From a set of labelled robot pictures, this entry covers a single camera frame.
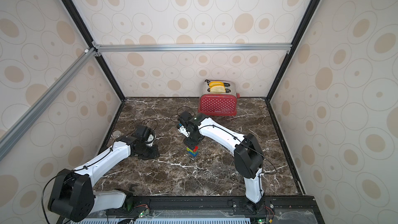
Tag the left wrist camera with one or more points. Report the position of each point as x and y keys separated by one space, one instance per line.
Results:
x=144 y=134

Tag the yellow toast slice back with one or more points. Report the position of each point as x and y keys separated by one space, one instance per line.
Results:
x=213 y=84

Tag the yellow toast slice front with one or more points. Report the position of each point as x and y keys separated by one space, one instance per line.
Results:
x=217 y=89

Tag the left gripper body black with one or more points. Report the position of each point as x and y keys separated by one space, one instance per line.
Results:
x=147 y=152

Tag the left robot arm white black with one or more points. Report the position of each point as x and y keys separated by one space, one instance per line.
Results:
x=93 y=174

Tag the horizontal aluminium frame bar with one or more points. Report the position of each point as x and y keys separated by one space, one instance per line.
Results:
x=193 y=47

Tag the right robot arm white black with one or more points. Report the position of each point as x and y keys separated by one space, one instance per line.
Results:
x=247 y=152

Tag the yellow toast slice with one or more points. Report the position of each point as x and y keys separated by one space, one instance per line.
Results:
x=213 y=84
x=217 y=89

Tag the left diagonal aluminium bar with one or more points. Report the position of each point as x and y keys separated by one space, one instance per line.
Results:
x=18 y=130

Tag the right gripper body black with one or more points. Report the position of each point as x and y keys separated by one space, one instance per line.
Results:
x=191 y=141

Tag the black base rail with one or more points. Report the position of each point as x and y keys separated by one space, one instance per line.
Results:
x=237 y=204

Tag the red polka dot toaster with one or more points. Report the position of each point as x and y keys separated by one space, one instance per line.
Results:
x=218 y=104

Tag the small jar with lid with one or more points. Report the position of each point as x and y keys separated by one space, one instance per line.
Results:
x=116 y=134

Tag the blue lego brick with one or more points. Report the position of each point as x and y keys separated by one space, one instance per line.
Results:
x=193 y=154

